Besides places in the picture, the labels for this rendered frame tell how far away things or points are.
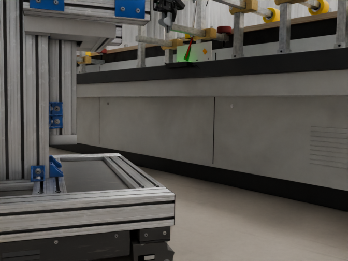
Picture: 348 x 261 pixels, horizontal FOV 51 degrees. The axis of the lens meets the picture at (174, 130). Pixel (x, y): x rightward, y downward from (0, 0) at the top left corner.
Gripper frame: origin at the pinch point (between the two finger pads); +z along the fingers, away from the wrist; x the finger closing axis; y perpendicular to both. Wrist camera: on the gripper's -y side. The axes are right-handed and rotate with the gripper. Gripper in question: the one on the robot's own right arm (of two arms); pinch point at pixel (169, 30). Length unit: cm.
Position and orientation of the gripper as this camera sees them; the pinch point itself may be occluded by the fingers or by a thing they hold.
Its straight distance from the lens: 181.3
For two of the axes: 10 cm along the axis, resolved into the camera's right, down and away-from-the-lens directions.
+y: -7.2, 0.4, -6.9
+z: -0.2, 10.0, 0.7
